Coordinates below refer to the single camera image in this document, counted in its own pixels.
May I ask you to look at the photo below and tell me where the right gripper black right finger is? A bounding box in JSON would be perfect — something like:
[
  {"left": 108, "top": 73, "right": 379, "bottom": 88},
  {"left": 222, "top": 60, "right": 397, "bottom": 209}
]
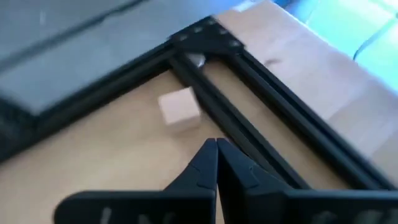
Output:
[{"left": 216, "top": 138, "right": 398, "bottom": 224}]

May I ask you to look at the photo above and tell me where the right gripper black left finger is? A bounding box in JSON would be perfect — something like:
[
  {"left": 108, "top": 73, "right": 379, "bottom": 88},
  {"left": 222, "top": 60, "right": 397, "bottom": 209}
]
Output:
[{"left": 53, "top": 138, "right": 219, "bottom": 224}]

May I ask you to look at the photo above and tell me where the natural wooden cube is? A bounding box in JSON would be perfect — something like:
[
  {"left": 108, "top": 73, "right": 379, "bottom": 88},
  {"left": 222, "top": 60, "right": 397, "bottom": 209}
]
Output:
[{"left": 157, "top": 86, "right": 202, "bottom": 131}]

